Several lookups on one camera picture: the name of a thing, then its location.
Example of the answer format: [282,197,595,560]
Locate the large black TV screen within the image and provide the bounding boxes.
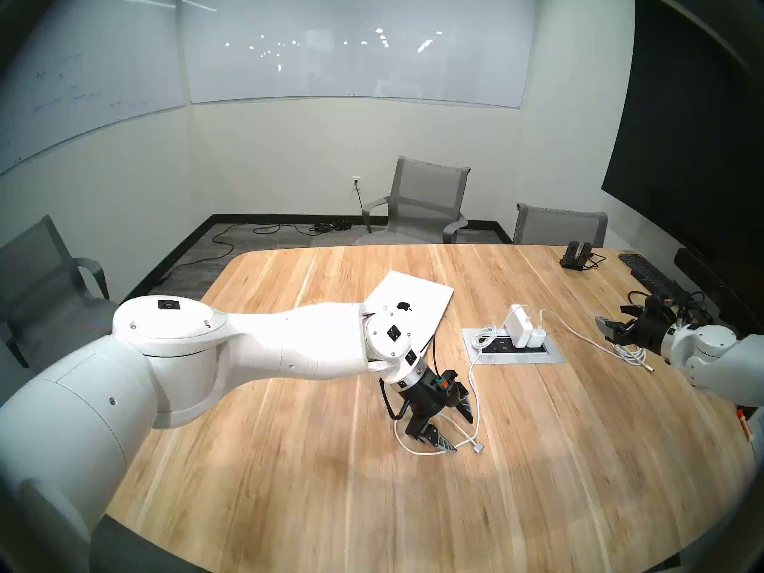
[600,0,764,274]

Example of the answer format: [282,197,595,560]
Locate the black keyboard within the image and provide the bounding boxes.
[619,254,687,301]

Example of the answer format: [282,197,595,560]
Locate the large clean glass whiteboard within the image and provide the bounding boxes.
[179,0,541,109]

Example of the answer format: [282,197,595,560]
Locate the large white power adapter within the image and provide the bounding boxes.
[503,303,535,349]

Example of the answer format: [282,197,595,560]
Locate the silver MacBook laptop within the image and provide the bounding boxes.
[363,270,455,369]

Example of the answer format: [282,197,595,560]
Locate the black controller charging dock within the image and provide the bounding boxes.
[560,241,595,272]

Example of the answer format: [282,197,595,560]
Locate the grey table power outlet box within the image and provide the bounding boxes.
[461,327,565,365]

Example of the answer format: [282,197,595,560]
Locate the long black floor cable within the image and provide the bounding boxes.
[161,223,320,287]

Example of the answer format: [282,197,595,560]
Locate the white MagSafe charging cable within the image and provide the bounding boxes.
[394,306,520,457]

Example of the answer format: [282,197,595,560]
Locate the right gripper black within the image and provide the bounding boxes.
[595,304,673,359]

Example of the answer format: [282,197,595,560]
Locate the glass whiteboard with writing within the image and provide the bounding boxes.
[0,0,189,175]

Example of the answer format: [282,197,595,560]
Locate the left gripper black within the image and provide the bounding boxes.
[401,375,476,454]

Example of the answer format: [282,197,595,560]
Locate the grey mesh chair without arms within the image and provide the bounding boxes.
[512,203,609,248]

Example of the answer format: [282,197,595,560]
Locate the white USB cable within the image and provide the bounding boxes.
[539,309,656,373]

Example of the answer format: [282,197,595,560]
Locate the black tangled cables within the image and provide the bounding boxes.
[627,287,715,329]

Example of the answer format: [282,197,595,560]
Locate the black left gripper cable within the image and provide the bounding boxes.
[380,333,441,423]

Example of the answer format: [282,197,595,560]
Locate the grey mesh armchair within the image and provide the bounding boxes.
[352,156,472,246]

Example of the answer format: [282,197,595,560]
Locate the dark grey office chair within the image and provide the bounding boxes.
[0,215,120,369]

